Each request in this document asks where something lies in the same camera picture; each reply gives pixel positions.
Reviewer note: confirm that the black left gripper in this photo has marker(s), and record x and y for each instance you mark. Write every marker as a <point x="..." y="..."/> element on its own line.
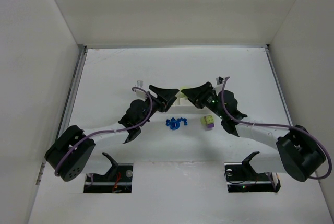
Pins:
<point x="156" y="101"/>

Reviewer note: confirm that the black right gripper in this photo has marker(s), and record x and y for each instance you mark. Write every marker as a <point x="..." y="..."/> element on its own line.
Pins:
<point x="204" y="98"/>

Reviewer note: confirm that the green sloped lego brick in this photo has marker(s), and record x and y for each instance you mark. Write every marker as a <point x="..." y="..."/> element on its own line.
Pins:
<point x="183" y="88"/>

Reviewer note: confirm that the green small lego brick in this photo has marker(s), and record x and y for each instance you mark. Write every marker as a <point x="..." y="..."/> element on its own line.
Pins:
<point x="207" y="120"/>

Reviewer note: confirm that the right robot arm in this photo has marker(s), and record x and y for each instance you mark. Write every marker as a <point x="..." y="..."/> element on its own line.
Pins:
<point x="298" y="153"/>

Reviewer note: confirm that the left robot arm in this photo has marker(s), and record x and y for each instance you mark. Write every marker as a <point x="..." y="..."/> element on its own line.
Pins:
<point x="70" y="153"/>

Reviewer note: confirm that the white divided sorting tray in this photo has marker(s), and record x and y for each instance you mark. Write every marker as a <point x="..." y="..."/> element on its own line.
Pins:
<point x="182" y="101"/>

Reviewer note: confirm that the blue lego pile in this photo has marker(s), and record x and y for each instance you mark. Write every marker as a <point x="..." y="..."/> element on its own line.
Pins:
<point x="174" y="123"/>

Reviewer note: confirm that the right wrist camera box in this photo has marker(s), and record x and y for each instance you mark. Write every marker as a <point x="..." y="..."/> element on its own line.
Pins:
<point x="220" y="81"/>

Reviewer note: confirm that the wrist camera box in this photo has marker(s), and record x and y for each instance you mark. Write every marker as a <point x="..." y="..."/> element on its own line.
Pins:
<point x="220" y="81"/>
<point x="139" y="84"/>

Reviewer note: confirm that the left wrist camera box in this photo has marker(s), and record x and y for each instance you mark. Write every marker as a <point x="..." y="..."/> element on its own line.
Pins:
<point x="139" y="84"/>

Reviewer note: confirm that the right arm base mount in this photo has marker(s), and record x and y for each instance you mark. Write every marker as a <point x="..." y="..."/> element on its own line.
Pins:
<point x="242" y="178"/>

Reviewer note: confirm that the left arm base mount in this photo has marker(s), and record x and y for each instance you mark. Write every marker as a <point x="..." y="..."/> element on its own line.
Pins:
<point x="117" y="180"/>

